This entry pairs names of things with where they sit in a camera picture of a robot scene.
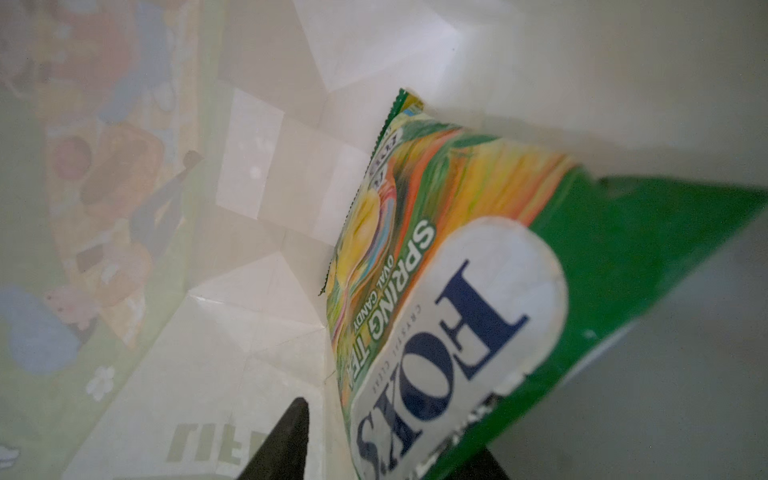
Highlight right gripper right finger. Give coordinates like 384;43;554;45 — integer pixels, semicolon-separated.
446;448;509;480

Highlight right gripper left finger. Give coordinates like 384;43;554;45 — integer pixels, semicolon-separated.
237;397;310;480

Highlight white paper shopping bag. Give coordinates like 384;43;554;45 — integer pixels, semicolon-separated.
1;1;767;479

